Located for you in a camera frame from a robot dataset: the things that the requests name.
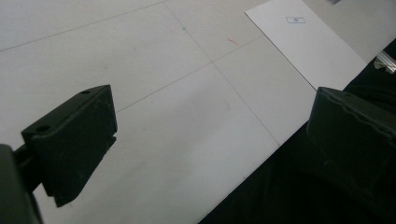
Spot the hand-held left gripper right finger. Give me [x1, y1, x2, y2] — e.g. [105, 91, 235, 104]
[305, 86, 396, 216]

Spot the white paper sheet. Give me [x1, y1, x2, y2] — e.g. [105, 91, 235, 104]
[244, 0, 369, 91]

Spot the silver metal piece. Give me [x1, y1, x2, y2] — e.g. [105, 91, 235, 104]
[373, 49, 396, 75]

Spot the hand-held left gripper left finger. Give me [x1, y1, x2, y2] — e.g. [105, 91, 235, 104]
[13, 84, 119, 209]

